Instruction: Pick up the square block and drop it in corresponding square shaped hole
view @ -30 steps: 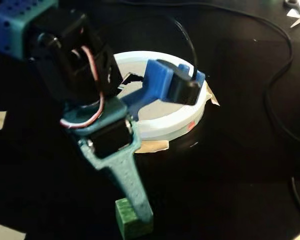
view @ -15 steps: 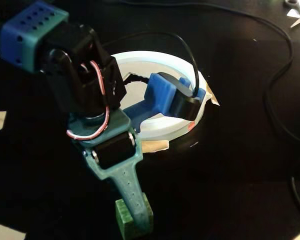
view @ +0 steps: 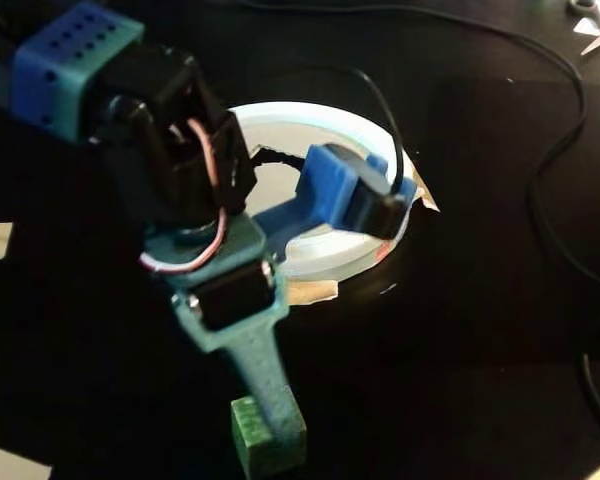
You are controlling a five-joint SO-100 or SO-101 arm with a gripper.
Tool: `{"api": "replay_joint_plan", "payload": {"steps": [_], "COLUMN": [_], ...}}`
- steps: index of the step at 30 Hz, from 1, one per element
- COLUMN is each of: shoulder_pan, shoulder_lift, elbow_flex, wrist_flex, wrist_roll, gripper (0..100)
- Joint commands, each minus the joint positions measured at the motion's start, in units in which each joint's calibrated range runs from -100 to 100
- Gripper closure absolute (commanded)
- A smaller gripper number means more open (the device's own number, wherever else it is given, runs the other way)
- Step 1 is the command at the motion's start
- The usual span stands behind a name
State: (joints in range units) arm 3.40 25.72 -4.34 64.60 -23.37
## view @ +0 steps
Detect long black cable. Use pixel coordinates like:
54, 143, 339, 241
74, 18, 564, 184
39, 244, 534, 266
239, 0, 600, 289

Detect green square wooden block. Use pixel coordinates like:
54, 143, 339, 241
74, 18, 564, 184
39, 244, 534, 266
229, 397, 309, 476

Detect pink white servo wire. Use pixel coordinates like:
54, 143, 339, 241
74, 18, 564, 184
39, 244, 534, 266
138, 118, 227, 274

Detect white paper sheet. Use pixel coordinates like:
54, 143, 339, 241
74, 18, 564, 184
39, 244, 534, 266
0, 443, 54, 480

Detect black round wrist camera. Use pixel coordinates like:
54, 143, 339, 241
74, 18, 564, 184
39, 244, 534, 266
339, 144, 411, 240

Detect silver scissors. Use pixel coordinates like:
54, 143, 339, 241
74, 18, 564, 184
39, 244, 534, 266
567, 0, 600, 56

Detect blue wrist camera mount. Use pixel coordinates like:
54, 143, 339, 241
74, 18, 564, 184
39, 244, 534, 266
254, 143, 415, 237

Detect thick black cable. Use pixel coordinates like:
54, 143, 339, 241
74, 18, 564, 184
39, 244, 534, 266
579, 352, 600, 451

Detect long masking tape strip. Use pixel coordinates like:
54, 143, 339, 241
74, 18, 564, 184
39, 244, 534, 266
284, 278, 340, 306

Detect teal gripper with servo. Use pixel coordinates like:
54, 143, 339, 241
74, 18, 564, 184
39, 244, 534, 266
139, 210, 307, 437

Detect short folded masking tape piece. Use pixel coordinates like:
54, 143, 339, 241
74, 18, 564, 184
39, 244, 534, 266
407, 164, 441, 214

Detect thin black camera cable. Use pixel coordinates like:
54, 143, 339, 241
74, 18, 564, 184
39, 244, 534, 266
259, 64, 407, 201

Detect white round shape sorter ring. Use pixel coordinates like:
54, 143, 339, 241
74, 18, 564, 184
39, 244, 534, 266
227, 101, 415, 284

